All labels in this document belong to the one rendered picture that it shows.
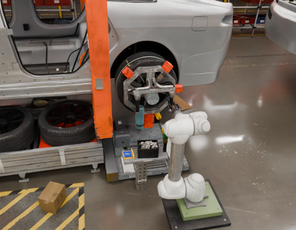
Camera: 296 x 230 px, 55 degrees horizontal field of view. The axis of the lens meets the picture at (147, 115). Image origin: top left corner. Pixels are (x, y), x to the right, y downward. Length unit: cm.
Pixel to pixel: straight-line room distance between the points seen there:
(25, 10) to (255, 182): 381
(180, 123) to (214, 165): 156
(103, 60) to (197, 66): 125
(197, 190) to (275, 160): 161
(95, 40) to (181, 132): 102
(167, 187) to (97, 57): 120
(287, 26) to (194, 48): 195
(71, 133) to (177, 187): 130
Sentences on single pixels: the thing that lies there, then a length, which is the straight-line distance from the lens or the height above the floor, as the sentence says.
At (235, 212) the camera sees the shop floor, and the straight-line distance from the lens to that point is 308.
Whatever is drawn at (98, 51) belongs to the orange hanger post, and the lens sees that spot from 244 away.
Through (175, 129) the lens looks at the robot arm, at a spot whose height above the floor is 115.
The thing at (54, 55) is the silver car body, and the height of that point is 89.
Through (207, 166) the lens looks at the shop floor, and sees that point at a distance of 344.
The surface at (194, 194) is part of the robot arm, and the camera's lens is 244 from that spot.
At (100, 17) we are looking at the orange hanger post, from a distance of 236.
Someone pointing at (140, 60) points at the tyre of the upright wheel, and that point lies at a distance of 293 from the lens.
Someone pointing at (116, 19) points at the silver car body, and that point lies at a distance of 292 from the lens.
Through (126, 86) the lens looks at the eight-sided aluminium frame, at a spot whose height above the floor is 94.
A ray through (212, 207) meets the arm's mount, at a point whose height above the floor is 35.
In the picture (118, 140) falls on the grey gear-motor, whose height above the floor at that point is 35.
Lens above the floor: 232
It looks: 34 degrees down
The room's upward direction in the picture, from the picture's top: 2 degrees clockwise
